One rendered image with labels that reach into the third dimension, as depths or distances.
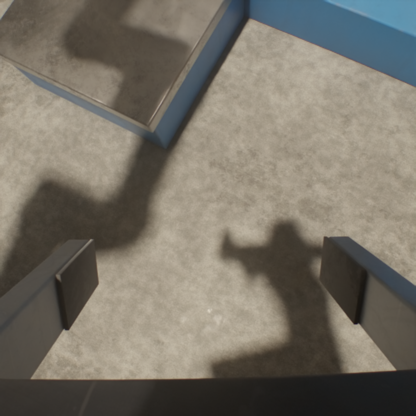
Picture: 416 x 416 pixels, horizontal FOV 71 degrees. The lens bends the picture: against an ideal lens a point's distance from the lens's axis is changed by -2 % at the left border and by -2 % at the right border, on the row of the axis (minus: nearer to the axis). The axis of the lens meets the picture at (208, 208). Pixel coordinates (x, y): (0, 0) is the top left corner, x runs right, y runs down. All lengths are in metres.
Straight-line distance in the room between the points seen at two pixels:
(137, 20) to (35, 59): 0.21
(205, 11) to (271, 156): 0.30
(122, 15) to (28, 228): 0.49
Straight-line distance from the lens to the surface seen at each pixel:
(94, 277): 0.17
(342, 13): 0.72
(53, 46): 0.70
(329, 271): 0.17
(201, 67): 0.68
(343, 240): 0.17
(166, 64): 0.59
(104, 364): 0.71
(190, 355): 0.66
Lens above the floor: 0.62
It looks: 79 degrees down
